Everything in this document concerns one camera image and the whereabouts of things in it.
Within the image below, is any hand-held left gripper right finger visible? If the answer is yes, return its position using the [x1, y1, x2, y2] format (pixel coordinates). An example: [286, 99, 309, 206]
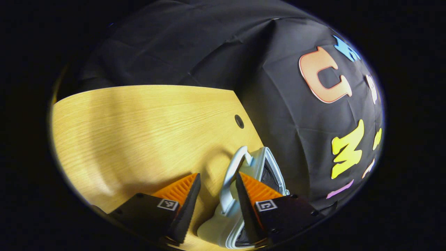
[236, 171, 328, 244]

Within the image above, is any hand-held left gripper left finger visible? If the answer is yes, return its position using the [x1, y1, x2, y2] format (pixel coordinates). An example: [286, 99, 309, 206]
[109, 173, 202, 244]

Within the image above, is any white hard-shell suitcase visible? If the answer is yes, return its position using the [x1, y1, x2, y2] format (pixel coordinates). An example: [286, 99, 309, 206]
[197, 146, 290, 250]

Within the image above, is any black backdrop cloth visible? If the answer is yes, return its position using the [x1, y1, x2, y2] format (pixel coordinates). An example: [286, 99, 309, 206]
[66, 0, 384, 213]

